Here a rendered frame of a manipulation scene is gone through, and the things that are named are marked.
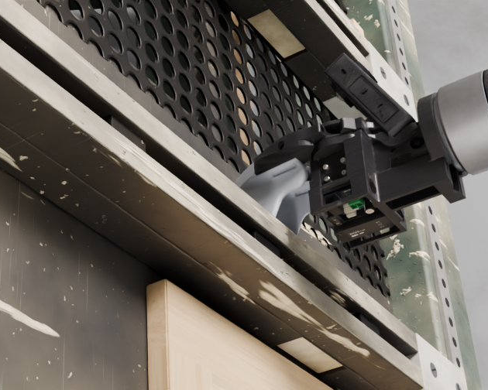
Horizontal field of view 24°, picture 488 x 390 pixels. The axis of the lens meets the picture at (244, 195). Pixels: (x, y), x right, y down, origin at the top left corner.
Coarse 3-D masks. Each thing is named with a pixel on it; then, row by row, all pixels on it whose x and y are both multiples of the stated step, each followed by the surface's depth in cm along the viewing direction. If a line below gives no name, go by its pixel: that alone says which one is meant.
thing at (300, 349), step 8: (280, 344) 100; (288, 344) 100; (296, 344) 100; (304, 344) 100; (312, 344) 100; (288, 352) 101; (296, 352) 101; (304, 352) 101; (312, 352) 101; (320, 352) 102; (304, 360) 103; (312, 360) 103; (320, 360) 103; (328, 360) 103; (312, 368) 104; (320, 368) 104; (328, 368) 105
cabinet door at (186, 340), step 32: (160, 288) 84; (160, 320) 83; (192, 320) 86; (224, 320) 90; (160, 352) 82; (192, 352) 84; (224, 352) 88; (256, 352) 93; (160, 384) 80; (192, 384) 83; (224, 384) 87; (256, 384) 91; (288, 384) 96; (320, 384) 102
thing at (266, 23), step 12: (264, 12) 120; (252, 24) 122; (264, 24) 122; (276, 24) 122; (264, 36) 123; (276, 36) 123; (288, 36) 124; (276, 48) 125; (288, 48) 125; (300, 48) 125
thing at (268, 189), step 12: (252, 168) 96; (276, 168) 94; (288, 168) 94; (300, 168) 94; (240, 180) 97; (252, 180) 96; (264, 180) 95; (276, 180) 95; (288, 180) 94; (300, 180) 93; (252, 192) 96; (264, 192) 95; (276, 192) 94; (288, 192) 94; (264, 204) 94; (276, 204) 94
